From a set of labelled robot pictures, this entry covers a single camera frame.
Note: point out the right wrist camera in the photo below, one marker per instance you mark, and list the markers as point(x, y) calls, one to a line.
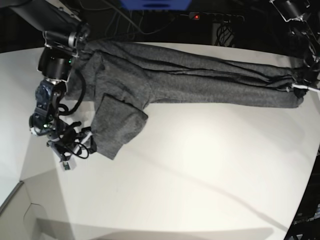
point(68, 165)

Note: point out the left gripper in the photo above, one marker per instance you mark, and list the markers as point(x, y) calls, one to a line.
point(305, 78)

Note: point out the black power strip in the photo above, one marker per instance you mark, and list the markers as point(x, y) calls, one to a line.
point(216, 17)

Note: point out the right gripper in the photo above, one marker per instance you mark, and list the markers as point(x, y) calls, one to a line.
point(69, 143)

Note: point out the blue plastic bin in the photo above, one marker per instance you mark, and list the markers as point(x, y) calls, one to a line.
point(179, 5)

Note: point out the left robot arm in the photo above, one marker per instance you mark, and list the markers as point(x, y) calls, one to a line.
point(296, 13)

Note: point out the grey long-sleeve t-shirt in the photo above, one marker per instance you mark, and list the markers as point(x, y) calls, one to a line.
point(123, 78)

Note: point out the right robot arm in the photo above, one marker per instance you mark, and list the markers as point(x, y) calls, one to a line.
point(65, 36)

